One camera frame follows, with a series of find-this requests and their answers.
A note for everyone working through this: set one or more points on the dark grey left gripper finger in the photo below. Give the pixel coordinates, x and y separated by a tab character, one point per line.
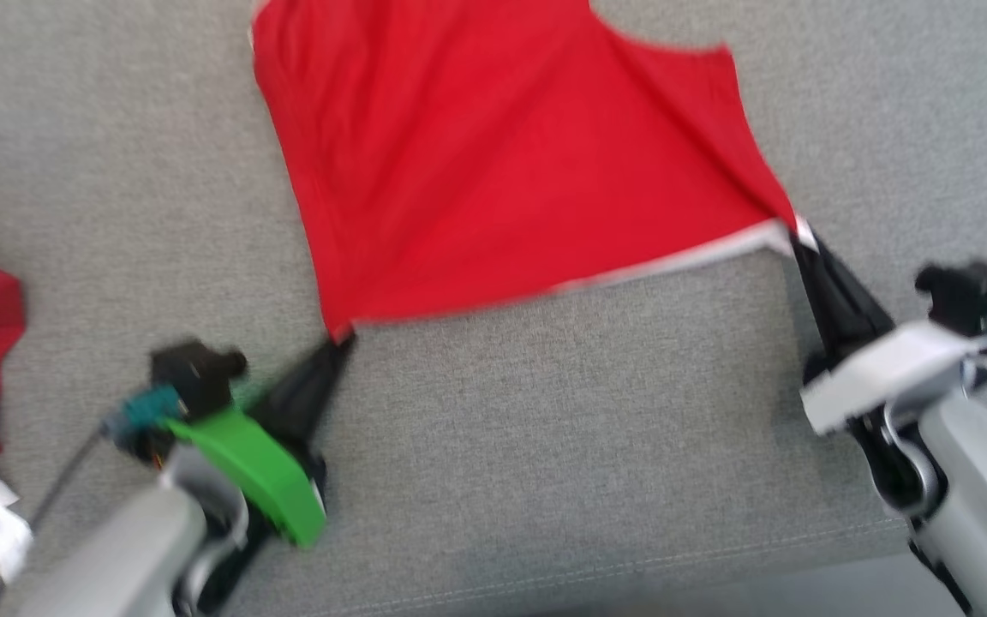
309	420
288	390

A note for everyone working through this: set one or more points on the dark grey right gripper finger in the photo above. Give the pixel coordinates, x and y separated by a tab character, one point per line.
823	326
853	304

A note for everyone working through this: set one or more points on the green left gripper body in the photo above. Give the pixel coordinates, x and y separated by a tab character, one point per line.
262	467

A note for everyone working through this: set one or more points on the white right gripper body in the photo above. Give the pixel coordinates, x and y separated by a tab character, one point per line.
888	368

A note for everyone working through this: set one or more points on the plain red garment white hem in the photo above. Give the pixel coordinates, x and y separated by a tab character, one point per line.
502	154

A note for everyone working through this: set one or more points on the grey fabric sofa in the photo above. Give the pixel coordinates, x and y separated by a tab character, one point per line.
545	428

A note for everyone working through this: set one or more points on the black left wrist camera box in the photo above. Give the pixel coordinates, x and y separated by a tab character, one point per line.
194	377

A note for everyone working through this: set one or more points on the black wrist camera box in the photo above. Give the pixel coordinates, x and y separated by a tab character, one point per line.
194	377
969	296

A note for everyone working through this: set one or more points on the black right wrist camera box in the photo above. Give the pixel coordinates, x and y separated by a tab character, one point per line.
969	296

